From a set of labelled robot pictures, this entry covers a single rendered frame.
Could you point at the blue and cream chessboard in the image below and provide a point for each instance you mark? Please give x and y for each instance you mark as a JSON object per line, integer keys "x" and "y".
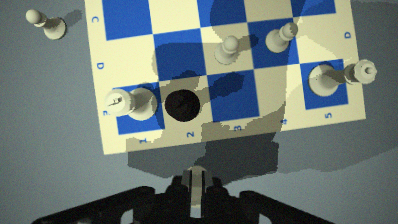
{"x": 168, "y": 45}

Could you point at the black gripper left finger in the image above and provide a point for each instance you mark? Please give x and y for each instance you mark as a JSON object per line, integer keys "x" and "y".
{"x": 163, "y": 208}

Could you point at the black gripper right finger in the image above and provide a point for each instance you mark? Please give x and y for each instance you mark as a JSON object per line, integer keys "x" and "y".
{"x": 225, "y": 209}

